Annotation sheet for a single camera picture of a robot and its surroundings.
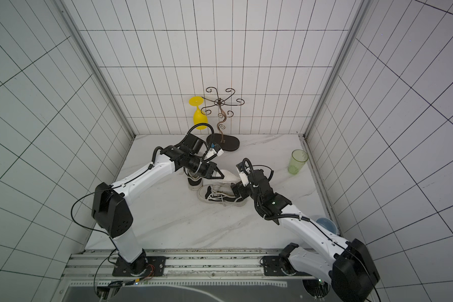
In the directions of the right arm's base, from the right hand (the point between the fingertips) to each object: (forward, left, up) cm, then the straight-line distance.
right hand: (243, 172), depth 82 cm
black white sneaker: (0, +24, -11) cm, 26 cm away
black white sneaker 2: (-7, +10, -8) cm, 15 cm away
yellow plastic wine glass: (+29, +24, +8) cm, 38 cm away
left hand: (-6, +10, +3) cm, 12 cm away
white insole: (-3, +6, +1) cm, 7 cm away
